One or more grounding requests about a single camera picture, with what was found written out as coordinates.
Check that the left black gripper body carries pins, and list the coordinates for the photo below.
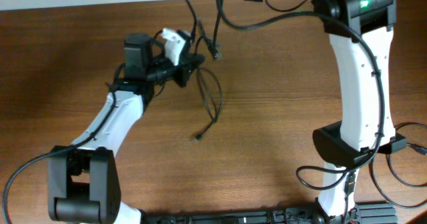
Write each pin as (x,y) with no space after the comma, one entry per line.
(165,70)

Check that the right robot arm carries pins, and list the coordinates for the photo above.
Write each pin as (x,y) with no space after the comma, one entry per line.
(361,33)

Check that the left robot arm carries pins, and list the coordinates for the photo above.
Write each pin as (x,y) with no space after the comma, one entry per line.
(83,184)

